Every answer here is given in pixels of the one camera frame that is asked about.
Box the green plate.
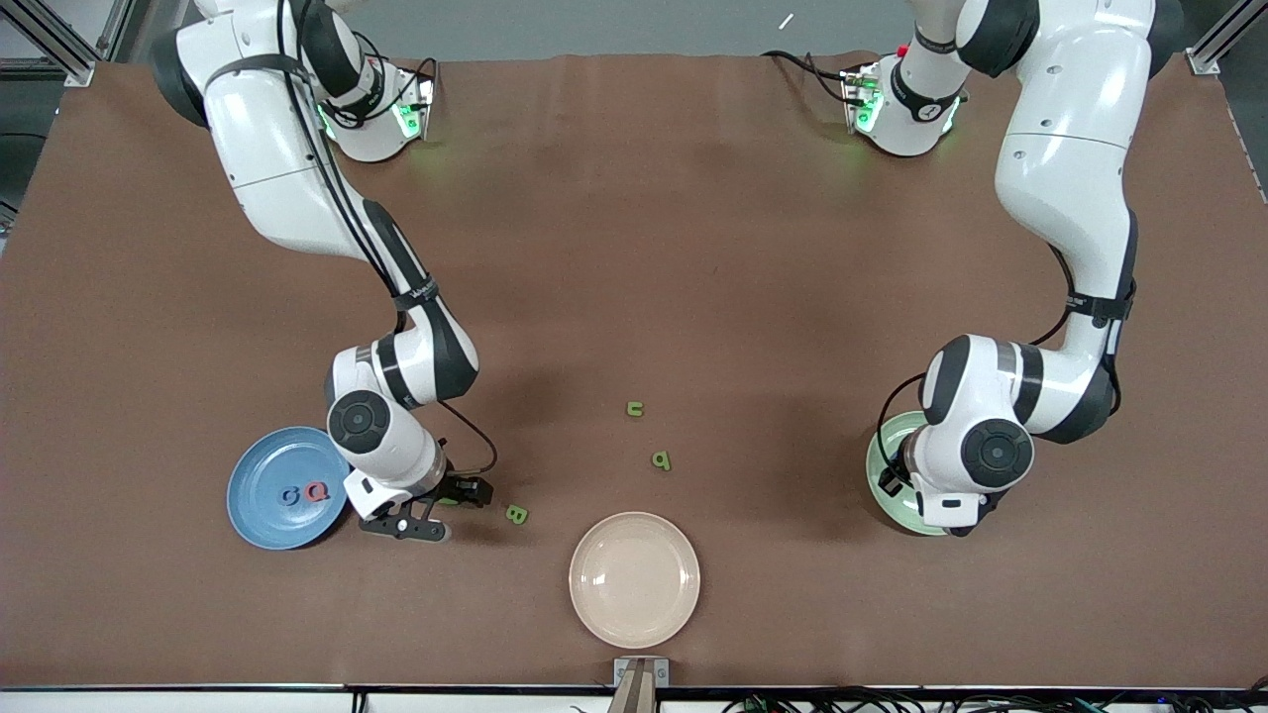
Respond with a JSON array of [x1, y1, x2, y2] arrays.
[[865, 410, 952, 537]]

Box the blue plate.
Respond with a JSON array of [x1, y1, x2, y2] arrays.
[[226, 426, 353, 552]]

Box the beige plate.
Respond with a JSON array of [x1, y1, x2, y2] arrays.
[[569, 511, 701, 651]]

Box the brown table cover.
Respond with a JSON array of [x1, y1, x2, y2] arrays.
[[0, 50, 1268, 691]]

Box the black left arm base cable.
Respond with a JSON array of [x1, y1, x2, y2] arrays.
[[761, 50, 855, 105]]

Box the aluminium frame profile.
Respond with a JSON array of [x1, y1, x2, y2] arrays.
[[0, 0, 140, 88], [1187, 0, 1268, 78]]

